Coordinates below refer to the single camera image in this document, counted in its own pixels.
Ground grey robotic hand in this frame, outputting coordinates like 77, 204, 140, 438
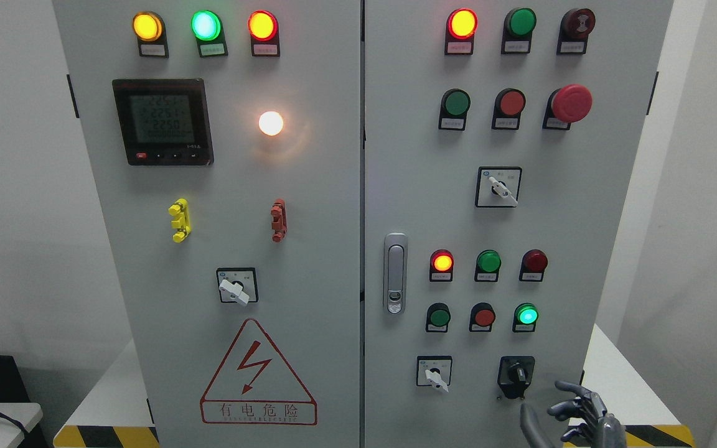
520, 380, 627, 447

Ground black rotary knob switch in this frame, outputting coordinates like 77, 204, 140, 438
496, 355, 535, 399

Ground green push button lower right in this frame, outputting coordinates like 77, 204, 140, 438
512, 302, 540, 334

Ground green push button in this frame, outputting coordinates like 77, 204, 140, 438
512, 302, 540, 334
426, 302, 451, 334
438, 88, 471, 131

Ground red push button lower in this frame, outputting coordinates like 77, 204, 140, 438
469, 302, 496, 332

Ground red push button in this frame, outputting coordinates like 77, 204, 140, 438
469, 302, 496, 332
492, 88, 526, 130

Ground red indicator middle right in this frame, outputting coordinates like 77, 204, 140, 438
520, 249, 548, 282

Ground green push button lower left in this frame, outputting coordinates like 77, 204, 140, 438
426, 302, 451, 334

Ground green indicator middle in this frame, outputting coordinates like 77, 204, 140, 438
474, 250, 502, 282

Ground red lit indicator middle left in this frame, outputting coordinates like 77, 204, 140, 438
429, 249, 454, 282

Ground red lit indicator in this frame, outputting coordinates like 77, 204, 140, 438
429, 249, 454, 282
444, 8, 478, 55

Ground grey right cabinet door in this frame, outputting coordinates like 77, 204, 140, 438
363, 1, 673, 447

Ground grey cabinet door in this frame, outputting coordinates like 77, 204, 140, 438
52, 1, 361, 447
363, 1, 673, 447

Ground red emergency stop button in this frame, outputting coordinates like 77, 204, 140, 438
541, 84, 594, 131

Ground red push button upper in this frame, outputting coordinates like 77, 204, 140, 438
492, 88, 526, 130

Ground red high voltage warning sticker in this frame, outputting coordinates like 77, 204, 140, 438
200, 319, 318, 426

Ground green push button upper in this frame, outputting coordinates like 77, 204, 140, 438
438, 88, 471, 131

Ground red terminal connector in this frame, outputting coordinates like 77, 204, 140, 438
270, 198, 288, 242

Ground green indicator top right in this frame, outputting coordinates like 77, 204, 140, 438
500, 7, 537, 54

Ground dark red buzzer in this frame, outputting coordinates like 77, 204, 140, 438
556, 8, 596, 55

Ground red lit indicator top right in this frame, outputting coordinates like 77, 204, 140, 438
444, 8, 478, 55

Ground white glowing lamp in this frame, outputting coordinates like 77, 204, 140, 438
257, 111, 284, 136

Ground yellow terminal connector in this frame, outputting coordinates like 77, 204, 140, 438
168, 198, 192, 243

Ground grey left cabinet door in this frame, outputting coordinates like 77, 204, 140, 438
52, 1, 361, 447

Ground white platform with hazard stripes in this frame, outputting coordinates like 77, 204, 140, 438
52, 328, 695, 447

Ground red lit indicator left door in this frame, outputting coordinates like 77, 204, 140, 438
248, 9, 281, 57

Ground black digital power meter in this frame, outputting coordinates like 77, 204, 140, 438
112, 78, 214, 166

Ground green lit indicator light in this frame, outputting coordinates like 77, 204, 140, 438
190, 9, 228, 58

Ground yellow indicator light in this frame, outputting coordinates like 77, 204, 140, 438
132, 11, 169, 58

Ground white selector switch lower right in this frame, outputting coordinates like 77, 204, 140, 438
416, 355, 452, 393

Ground white selector switch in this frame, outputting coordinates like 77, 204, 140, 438
476, 166, 522, 208
416, 355, 452, 393

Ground white selector switch upper right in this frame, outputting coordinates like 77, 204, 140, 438
476, 166, 522, 208

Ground silver door handle lock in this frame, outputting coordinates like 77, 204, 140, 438
383, 233, 408, 314

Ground white selector switch left door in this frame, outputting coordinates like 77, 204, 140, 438
216, 268, 259, 306

